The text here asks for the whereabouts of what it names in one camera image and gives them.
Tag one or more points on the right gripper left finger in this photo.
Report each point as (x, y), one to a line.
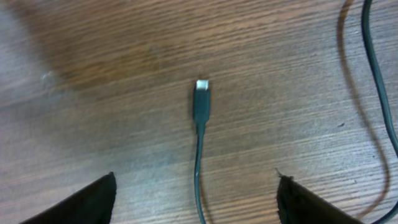
(90, 205)

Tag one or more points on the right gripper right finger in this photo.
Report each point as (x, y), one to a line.
(298, 205)

